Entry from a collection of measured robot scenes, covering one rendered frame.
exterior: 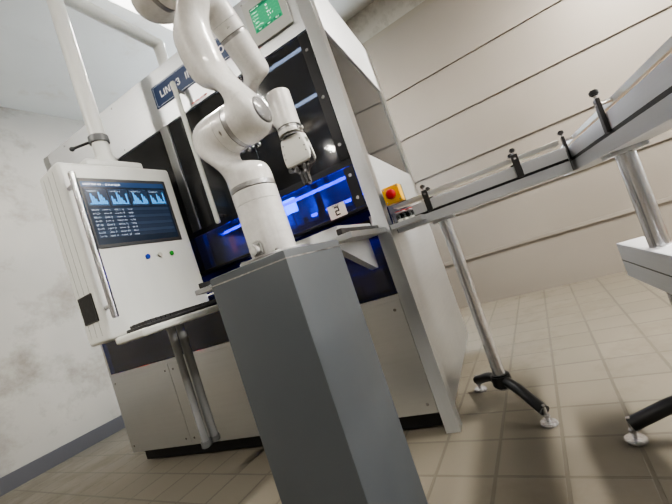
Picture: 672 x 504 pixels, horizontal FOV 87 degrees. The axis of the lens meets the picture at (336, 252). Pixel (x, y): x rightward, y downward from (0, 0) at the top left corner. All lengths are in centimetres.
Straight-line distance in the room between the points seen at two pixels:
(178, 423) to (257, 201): 180
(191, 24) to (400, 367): 137
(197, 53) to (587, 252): 330
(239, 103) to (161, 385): 188
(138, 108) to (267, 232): 162
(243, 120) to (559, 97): 312
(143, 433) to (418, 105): 353
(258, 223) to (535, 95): 315
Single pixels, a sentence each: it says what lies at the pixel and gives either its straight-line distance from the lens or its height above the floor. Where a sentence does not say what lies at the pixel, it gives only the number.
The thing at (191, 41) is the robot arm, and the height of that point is 143.
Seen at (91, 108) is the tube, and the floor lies 186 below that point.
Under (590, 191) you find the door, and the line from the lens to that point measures 366.
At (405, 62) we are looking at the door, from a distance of 406.
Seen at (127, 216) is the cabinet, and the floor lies 130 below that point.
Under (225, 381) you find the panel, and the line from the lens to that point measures 211.
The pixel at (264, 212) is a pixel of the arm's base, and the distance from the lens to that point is 90.
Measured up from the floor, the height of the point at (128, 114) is 198.
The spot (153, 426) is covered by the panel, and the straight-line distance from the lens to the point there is 266.
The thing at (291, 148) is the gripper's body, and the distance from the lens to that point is 125.
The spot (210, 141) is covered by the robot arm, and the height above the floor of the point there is 120.
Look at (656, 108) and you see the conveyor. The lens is 92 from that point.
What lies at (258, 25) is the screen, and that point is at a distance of 194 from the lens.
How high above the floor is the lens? 78
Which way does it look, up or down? 3 degrees up
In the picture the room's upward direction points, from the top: 19 degrees counter-clockwise
